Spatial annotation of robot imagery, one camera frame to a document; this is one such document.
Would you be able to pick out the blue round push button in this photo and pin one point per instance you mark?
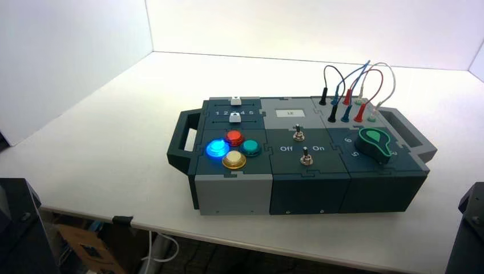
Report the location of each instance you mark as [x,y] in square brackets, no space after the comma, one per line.
[217,148]

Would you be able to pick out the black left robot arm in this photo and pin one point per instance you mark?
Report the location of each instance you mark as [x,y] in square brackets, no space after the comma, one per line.
[19,234]

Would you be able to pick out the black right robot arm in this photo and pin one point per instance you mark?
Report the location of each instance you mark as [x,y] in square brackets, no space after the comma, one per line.
[469,234]

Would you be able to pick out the red round push button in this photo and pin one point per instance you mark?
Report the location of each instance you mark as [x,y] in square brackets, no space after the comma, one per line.
[233,137]

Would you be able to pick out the green round push button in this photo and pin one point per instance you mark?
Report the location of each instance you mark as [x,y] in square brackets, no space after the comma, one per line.
[250,147]

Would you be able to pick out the yellow round push button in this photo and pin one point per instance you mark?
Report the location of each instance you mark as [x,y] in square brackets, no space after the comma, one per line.
[233,159]

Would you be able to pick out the white slider knob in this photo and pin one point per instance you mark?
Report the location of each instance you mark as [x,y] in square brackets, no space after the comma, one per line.
[234,117]
[235,101]

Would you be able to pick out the small white display screen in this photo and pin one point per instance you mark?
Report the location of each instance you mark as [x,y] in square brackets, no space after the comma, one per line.
[290,113]

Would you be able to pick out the dark green grey control box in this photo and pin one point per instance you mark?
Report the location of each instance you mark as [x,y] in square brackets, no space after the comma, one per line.
[302,189]

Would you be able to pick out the green banana socket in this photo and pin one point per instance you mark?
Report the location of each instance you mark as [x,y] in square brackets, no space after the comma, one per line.
[358,101]
[372,119]

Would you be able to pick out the green pointer rotary knob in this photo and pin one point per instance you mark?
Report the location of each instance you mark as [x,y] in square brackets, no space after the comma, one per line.
[374,145]

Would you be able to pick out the black table edge clamp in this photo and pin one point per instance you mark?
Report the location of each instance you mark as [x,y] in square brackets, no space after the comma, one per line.
[123,220]

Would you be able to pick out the brown cardboard box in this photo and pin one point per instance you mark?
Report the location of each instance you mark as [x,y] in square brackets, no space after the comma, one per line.
[90,247]

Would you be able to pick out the metal toggle switch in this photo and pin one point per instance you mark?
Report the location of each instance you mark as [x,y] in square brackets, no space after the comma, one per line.
[298,134]
[306,158]

